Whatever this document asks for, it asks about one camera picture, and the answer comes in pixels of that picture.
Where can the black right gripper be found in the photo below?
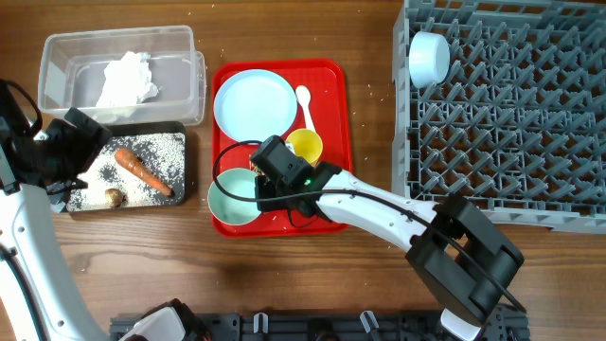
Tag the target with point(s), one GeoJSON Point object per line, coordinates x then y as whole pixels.
{"type": "Point", "coordinates": [264, 190]}

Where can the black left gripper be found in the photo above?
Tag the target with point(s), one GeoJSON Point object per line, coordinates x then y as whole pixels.
{"type": "Point", "coordinates": [86, 148]}

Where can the green bowl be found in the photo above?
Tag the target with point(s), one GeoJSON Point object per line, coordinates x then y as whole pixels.
{"type": "Point", "coordinates": [240, 182]}

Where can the yellow plastic cup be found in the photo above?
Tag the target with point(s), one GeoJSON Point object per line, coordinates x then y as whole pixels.
{"type": "Point", "coordinates": [307, 144]}

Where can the orange carrot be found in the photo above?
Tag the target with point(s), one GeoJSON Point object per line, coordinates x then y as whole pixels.
{"type": "Point", "coordinates": [126, 159]}

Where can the brown food scrap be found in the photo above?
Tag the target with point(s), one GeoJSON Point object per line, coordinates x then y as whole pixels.
{"type": "Point", "coordinates": [114, 197]}

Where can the light blue plate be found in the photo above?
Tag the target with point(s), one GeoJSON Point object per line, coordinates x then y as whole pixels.
{"type": "Point", "coordinates": [255, 104]}

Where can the white napkin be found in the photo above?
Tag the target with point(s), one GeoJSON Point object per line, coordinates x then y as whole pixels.
{"type": "Point", "coordinates": [128, 81]}

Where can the white rice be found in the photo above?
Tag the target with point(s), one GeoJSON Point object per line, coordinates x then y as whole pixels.
{"type": "Point", "coordinates": [161, 151]}

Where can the white plastic spoon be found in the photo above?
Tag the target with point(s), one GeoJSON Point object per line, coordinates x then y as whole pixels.
{"type": "Point", "coordinates": [303, 96]}

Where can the light blue bowl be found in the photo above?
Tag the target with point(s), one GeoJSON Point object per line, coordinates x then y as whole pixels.
{"type": "Point", "coordinates": [429, 59]}

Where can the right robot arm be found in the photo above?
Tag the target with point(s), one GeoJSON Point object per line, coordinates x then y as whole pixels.
{"type": "Point", "coordinates": [464, 260]}

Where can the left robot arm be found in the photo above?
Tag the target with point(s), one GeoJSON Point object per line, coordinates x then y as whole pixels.
{"type": "Point", "coordinates": [38, 164]}

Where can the black waste tray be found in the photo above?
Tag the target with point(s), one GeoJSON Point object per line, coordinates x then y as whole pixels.
{"type": "Point", "coordinates": [182, 161]}

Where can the grey dishwasher rack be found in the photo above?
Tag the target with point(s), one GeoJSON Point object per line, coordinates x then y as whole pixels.
{"type": "Point", "coordinates": [518, 124]}

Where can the red plastic tray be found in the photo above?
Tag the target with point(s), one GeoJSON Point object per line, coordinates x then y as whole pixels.
{"type": "Point", "coordinates": [329, 109]}

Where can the clear plastic bin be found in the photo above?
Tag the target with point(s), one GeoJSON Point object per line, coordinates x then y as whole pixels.
{"type": "Point", "coordinates": [72, 74]}

